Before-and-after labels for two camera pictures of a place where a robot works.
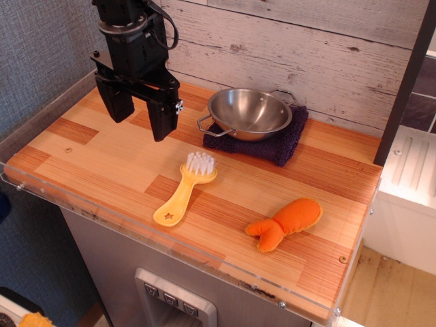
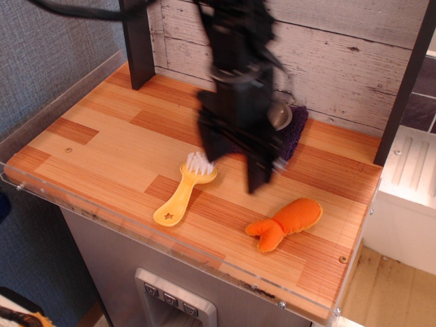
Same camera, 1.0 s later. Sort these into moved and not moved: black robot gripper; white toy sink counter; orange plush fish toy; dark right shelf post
Moved: black robot gripper
Not moved: orange plush fish toy; dark right shelf post; white toy sink counter
